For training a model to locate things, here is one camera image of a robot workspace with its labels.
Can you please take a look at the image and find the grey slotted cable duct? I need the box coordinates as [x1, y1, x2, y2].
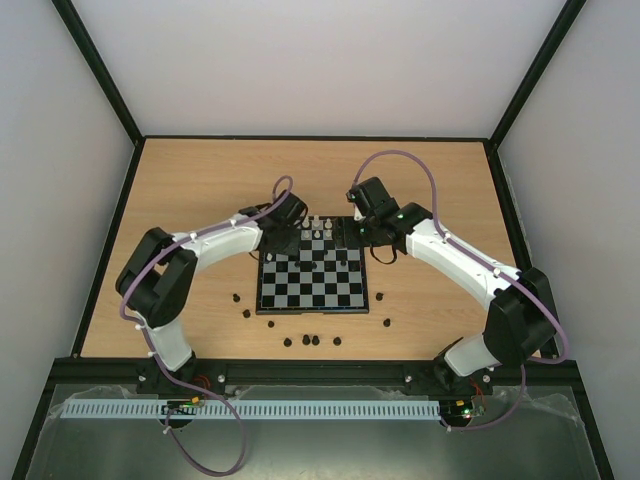
[60, 399, 441, 421]

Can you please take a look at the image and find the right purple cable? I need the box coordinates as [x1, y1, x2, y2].
[351, 149, 572, 432]

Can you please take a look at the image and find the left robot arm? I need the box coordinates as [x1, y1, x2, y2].
[116, 192, 307, 387]

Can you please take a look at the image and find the purple cable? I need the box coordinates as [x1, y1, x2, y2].
[118, 174, 248, 475]
[351, 149, 572, 432]

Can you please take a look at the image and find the black silver chess board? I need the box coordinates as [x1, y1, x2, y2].
[256, 216, 369, 315]

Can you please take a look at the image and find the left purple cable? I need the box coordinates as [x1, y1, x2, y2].
[118, 174, 248, 475]

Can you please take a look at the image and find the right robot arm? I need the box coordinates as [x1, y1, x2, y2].
[333, 177, 556, 393]

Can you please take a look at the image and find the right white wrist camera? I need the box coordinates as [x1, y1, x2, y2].
[353, 205, 365, 222]

